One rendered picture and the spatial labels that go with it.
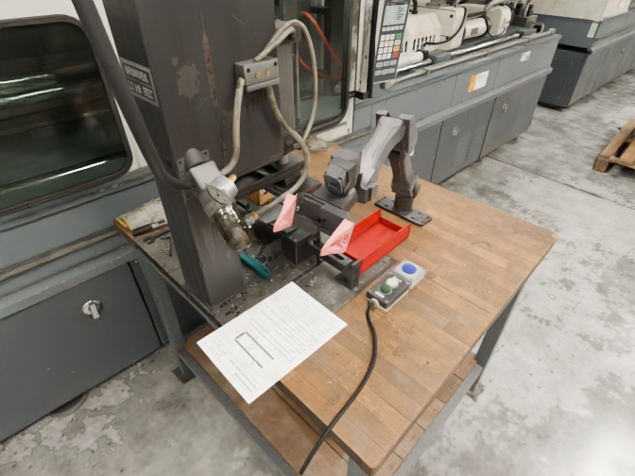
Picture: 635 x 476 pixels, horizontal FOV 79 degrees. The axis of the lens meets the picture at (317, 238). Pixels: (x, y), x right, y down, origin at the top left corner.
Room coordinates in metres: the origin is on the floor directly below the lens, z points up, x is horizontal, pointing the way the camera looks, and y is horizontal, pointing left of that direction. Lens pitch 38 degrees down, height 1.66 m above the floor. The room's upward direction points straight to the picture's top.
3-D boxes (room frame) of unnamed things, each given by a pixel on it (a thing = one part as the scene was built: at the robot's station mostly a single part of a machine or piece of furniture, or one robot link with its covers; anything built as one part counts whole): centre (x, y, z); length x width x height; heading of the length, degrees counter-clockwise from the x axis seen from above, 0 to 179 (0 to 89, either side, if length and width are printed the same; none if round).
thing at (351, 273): (0.77, -0.08, 0.95); 0.06 x 0.03 x 0.09; 46
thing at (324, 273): (0.90, 0.17, 0.88); 0.65 x 0.50 x 0.03; 46
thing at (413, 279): (0.79, -0.25, 0.90); 0.07 x 0.07 x 0.06; 46
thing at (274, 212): (0.94, 0.10, 0.98); 0.20 x 0.10 x 0.01; 46
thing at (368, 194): (0.72, -0.07, 1.26); 0.12 x 0.09 x 0.12; 150
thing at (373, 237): (0.92, -0.16, 0.93); 0.25 x 0.12 x 0.06; 136
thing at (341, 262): (0.82, -0.03, 0.95); 0.15 x 0.03 x 0.10; 46
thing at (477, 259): (1.03, -0.04, 0.45); 1.12 x 0.99 x 0.90; 46
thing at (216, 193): (0.65, 0.20, 1.25); 0.19 x 0.07 x 0.19; 46
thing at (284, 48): (0.94, 0.09, 1.37); 0.11 x 0.09 x 0.30; 46
